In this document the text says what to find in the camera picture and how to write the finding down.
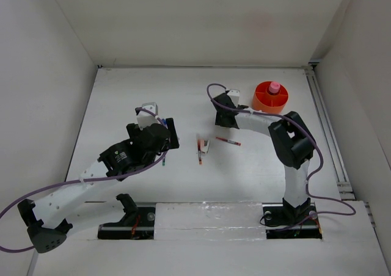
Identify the pink capped glue stick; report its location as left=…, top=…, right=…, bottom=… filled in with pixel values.
left=267, top=81, right=281, bottom=95

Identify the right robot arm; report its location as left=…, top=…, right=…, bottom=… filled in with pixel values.
left=211, top=91, right=315, bottom=227

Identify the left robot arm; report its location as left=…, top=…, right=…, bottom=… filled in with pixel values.
left=18, top=118, right=179, bottom=253

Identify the blue capped spray bottle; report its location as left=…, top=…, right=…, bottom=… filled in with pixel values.
left=162, top=118, right=168, bottom=129

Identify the red gel pen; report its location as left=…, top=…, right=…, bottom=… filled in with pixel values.
left=216, top=137, right=241, bottom=147

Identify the orange gel pen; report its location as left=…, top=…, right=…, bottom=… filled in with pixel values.
left=196, top=134, right=204, bottom=165

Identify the orange round organizer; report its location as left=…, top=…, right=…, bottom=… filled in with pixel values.
left=251, top=81, right=289, bottom=114

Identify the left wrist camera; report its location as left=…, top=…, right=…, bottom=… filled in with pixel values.
left=136, top=102, right=159, bottom=129

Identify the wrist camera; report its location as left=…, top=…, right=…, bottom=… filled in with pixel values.
left=226, top=89, right=240, bottom=107
left=136, top=102, right=159, bottom=129

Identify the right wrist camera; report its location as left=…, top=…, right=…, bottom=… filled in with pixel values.
left=226, top=89, right=240, bottom=107

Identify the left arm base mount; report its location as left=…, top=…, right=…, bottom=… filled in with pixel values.
left=97, top=194, right=156, bottom=241

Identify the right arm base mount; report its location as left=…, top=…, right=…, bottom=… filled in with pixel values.
left=260, top=203, right=323, bottom=240

